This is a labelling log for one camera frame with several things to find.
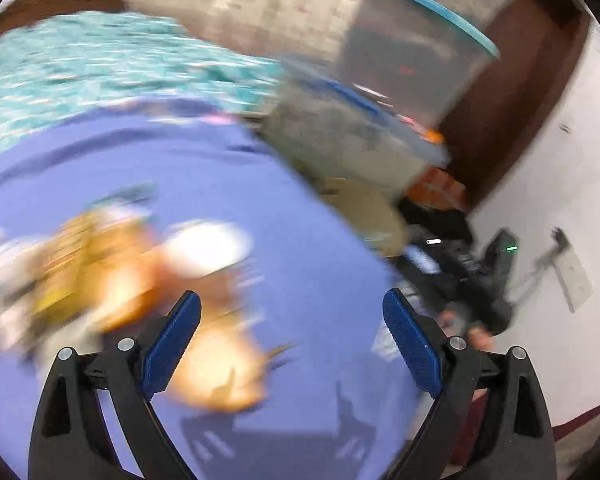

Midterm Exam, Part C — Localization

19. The orange bag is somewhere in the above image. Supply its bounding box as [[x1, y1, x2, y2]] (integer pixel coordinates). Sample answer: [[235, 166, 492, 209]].
[[405, 167, 467, 211]]

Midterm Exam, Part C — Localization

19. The white paper cup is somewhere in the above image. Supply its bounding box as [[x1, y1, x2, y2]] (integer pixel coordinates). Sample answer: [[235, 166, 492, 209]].
[[162, 220, 253, 278]]

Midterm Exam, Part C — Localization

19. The teal patterned blanket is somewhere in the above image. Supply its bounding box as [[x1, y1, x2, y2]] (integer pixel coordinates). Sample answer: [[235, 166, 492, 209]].
[[0, 12, 286, 166]]

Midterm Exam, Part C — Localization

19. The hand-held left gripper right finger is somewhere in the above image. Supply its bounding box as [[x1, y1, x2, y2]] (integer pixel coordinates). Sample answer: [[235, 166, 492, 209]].
[[382, 287, 556, 480]]

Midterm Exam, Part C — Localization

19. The dark wooden headboard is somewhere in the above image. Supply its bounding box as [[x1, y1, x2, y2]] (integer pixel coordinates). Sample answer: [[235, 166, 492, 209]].
[[0, 0, 133, 46]]

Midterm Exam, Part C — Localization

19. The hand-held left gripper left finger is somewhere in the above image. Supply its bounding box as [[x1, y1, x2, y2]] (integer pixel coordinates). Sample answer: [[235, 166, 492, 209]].
[[27, 289, 202, 480]]

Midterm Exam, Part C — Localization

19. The purple printed bed sheet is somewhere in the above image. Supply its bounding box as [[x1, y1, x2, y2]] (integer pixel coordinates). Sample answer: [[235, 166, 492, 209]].
[[0, 97, 421, 480]]

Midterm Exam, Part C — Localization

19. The clear storage bin blue lid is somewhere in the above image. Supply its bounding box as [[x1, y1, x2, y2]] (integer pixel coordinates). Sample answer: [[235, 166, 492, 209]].
[[260, 72, 451, 196]]

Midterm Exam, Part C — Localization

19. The clear storage bin teal lid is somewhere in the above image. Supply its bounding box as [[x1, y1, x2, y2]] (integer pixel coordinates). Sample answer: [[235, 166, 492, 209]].
[[337, 0, 501, 126]]

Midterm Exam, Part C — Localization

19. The brown cardboard box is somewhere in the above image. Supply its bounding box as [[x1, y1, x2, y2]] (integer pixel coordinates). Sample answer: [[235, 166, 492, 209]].
[[320, 175, 411, 256]]

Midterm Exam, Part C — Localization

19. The person's right hand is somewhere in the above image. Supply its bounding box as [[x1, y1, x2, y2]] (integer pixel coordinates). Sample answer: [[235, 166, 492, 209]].
[[439, 309, 497, 352]]

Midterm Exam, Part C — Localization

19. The yellow black snack packet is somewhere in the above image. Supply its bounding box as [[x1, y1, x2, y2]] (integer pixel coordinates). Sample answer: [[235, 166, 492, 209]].
[[32, 210, 111, 321]]

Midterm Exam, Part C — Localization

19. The white wall socket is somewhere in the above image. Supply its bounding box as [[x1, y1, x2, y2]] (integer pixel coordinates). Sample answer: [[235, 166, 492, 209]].
[[552, 245, 595, 313]]

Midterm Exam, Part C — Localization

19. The dark brown door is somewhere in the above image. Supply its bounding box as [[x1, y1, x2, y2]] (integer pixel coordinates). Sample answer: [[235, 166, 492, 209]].
[[437, 0, 591, 208]]

